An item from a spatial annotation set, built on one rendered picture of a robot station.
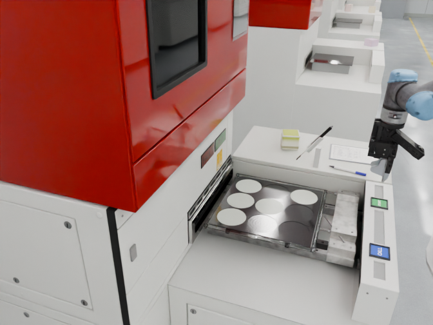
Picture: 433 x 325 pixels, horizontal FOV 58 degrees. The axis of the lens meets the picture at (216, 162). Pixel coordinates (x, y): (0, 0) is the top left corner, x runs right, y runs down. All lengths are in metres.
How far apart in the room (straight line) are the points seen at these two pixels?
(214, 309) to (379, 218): 0.60
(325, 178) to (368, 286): 0.58
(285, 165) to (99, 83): 1.00
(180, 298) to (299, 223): 0.47
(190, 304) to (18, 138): 0.69
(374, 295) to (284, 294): 0.25
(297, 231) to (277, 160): 0.38
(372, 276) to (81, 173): 0.78
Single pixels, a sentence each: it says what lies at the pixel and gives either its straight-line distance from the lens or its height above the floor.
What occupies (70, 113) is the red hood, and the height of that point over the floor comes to 1.43.
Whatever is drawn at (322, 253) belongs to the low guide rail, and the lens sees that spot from 1.35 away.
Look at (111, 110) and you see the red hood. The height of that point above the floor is 1.45.
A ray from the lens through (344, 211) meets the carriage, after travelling 1.51.
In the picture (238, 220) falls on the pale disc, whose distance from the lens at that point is 1.35.
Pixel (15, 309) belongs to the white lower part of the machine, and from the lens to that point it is 1.38.
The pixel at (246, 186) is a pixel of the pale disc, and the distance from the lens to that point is 1.54.
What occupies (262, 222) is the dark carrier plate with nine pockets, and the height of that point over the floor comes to 0.90.
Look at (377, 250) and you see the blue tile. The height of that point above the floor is 0.96.
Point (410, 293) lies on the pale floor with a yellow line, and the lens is 2.61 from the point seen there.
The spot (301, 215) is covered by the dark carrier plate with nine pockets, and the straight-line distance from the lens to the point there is 1.41.
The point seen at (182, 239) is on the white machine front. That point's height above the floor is 0.90.
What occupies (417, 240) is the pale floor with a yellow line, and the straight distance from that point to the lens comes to 3.02.
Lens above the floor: 1.71
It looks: 28 degrees down
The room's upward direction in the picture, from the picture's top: 1 degrees clockwise
